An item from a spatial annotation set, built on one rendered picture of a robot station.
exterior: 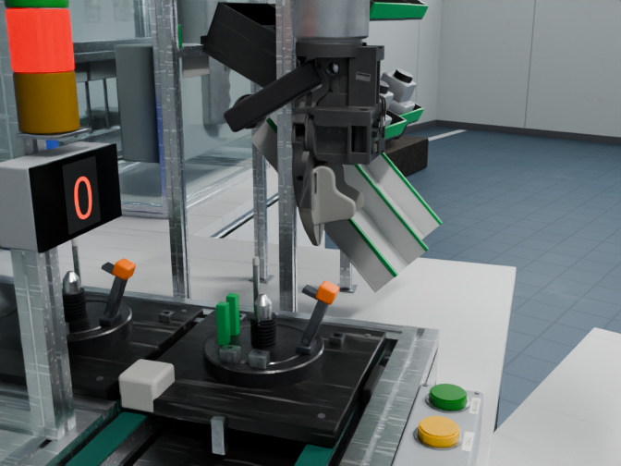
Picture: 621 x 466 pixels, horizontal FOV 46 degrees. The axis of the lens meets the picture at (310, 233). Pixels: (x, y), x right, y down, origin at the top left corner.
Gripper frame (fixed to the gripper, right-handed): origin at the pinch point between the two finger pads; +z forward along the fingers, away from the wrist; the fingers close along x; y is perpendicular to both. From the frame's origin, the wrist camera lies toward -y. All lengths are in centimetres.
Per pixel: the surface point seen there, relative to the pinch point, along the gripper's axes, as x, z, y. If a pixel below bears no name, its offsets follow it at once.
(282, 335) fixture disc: 2.7, 13.9, -4.4
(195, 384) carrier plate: -7.9, 15.9, -10.6
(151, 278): 46, 27, -47
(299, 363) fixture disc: -3.6, 13.9, 0.0
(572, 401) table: 21.3, 26.9, 30.1
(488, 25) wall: 831, -8, -46
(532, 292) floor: 291, 113, 26
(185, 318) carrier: 7.8, 15.9, -19.8
